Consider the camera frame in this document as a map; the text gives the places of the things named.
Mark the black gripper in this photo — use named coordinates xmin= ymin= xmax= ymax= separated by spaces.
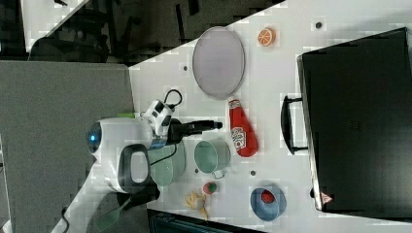
xmin=166 ymin=118 xmax=223 ymax=145

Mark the red plush ketchup bottle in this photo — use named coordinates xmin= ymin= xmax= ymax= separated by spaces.
xmin=228 ymin=99 xmax=258 ymax=157

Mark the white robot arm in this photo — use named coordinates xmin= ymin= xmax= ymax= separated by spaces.
xmin=85 ymin=116 xmax=223 ymax=194

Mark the green plastic strainer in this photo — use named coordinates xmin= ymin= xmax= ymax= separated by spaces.
xmin=148 ymin=142 xmax=186 ymax=186

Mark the green mug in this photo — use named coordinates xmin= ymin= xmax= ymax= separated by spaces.
xmin=194 ymin=139 xmax=231 ymax=180

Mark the red strawberry toy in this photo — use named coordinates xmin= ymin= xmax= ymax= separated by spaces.
xmin=203 ymin=182 xmax=218 ymax=195

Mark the peeled banana toy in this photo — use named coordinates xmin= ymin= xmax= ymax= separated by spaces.
xmin=185 ymin=191 xmax=209 ymax=220

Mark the grey round plate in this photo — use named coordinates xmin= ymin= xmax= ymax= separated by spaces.
xmin=192 ymin=26 xmax=245 ymax=100

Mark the red toy in bowl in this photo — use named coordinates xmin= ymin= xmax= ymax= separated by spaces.
xmin=261 ymin=190 xmax=275 ymax=204

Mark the blue bowl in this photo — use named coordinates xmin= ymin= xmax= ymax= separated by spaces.
xmin=250 ymin=185 xmax=287 ymax=221

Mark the orange slice toy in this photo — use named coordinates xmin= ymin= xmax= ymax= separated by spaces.
xmin=257 ymin=27 xmax=276 ymax=47

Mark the silver toaster oven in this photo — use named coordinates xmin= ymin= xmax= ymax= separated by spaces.
xmin=296 ymin=27 xmax=412 ymax=221

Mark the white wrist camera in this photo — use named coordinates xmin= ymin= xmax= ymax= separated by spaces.
xmin=143 ymin=100 xmax=173 ymax=136

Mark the black cable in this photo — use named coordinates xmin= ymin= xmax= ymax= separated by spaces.
xmin=139 ymin=88 xmax=184 ymax=167

